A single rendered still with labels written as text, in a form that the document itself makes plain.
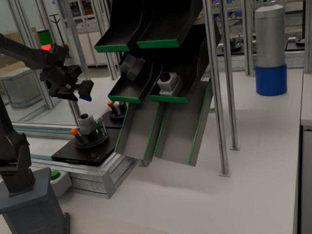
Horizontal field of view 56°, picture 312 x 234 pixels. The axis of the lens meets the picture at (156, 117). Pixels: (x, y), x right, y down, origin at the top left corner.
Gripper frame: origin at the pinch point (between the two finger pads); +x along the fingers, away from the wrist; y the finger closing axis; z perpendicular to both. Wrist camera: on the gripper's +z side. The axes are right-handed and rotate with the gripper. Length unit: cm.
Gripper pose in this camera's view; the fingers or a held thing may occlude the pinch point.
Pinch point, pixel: (79, 95)
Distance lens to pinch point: 115.7
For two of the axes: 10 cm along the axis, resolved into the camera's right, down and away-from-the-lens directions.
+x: 4.0, 4.7, 7.9
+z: 2.4, -8.8, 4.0
